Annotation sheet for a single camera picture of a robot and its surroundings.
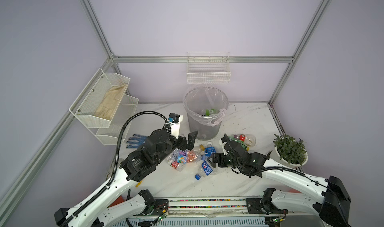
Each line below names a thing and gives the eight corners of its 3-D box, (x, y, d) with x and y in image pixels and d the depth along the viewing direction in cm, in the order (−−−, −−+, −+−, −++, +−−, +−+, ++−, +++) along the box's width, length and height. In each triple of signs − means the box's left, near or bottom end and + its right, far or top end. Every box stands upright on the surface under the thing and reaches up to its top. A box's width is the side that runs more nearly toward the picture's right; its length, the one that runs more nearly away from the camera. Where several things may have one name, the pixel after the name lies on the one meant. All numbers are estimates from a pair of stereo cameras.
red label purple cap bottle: (235, 146, 98) (237, 142, 94) (233, 137, 102) (235, 133, 99) (255, 146, 98) (257, 142, 94) (252, 137, 102) (254, 133, 99)
